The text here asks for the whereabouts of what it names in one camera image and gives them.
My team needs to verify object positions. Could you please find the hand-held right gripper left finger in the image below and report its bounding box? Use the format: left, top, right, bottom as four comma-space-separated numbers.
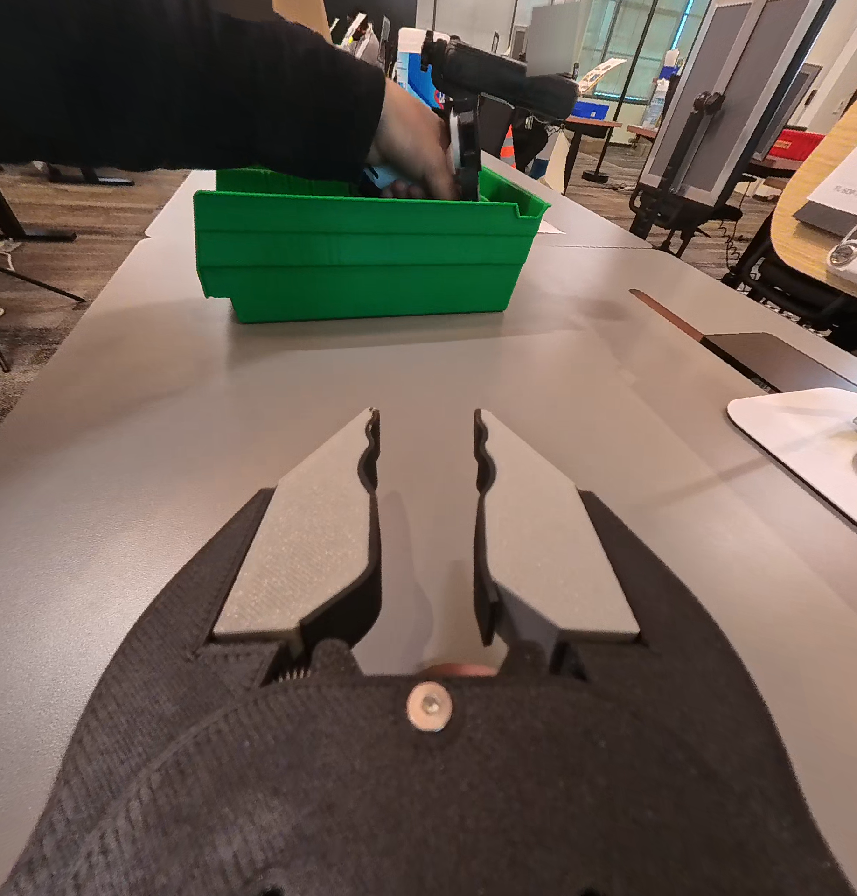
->
211, 408, 383, 648

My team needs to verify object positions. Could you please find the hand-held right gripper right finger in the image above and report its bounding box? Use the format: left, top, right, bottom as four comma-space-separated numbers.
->
472, 409, 642, 646

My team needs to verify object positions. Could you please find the green plastic bin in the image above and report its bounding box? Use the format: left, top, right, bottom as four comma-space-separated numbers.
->
192, 166, 551, 324

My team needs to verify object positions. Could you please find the person's left forearm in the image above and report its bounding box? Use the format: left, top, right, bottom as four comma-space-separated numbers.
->
0, 0, 389, 172

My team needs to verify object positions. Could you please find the grey desk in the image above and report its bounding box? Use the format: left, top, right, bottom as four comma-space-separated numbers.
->
0, 150, 857, 896

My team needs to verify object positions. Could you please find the person's left hand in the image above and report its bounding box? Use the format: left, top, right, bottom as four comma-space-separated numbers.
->
367, 77, 471, 200

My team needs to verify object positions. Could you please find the wooden top table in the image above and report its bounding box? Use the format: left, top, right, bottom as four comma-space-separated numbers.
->
564, 115, 621, 183

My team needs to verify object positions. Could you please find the blue white wipes canister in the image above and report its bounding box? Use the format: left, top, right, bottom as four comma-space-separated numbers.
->
395, 27, 457, 109

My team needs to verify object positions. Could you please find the grey panel on black stand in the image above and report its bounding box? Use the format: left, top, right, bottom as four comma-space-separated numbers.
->
627, 0, 838, 246

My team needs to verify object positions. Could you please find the white document stand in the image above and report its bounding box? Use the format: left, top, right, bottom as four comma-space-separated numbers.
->
728, 83, 857, 540

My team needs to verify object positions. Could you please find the red plastic bin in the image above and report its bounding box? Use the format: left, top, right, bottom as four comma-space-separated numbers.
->
778, 128, 828, 163

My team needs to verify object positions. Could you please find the dark flat panel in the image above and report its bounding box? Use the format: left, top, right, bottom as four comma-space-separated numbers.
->
700, 332, 857, 394

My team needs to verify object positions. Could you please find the black office chair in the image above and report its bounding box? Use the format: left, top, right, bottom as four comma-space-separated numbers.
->
722, 210, 857, 351

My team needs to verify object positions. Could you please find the instruction sheet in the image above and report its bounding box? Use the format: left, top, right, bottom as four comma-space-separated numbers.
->
792, 143, 857, 239

